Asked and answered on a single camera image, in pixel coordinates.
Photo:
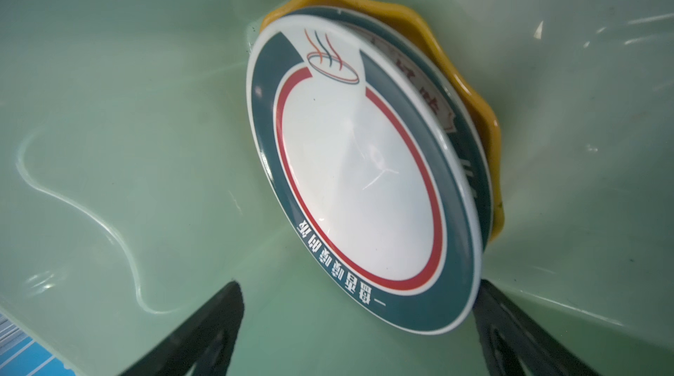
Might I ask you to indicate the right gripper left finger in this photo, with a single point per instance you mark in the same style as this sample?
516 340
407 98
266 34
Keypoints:
201 345

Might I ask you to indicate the yellow dotted plate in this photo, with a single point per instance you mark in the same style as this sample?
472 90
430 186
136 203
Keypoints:
412 25

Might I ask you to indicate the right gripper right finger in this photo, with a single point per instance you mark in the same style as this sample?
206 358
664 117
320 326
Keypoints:
513 343

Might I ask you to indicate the white plate green lettered rim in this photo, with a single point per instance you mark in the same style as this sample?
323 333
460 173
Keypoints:
438 93

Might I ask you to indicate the light green plastic bin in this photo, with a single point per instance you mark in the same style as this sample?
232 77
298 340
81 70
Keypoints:
131 190

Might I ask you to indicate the white plate striped green rim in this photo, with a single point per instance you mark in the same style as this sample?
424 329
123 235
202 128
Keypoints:
365 173

